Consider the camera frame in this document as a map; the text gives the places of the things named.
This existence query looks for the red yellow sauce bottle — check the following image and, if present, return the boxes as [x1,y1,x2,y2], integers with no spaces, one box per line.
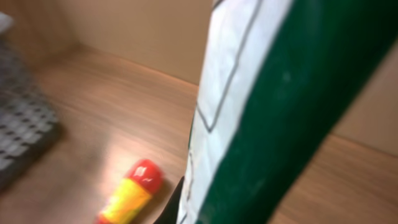
[94,159,163,224]

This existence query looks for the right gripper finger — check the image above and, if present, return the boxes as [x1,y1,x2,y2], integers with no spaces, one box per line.
[154,176,185,224]

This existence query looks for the grey plastic mesh basket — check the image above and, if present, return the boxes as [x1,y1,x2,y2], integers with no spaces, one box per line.
[1,12,61,191]

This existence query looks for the green snack bag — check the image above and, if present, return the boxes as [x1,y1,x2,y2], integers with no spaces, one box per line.
[177,0,397,223]

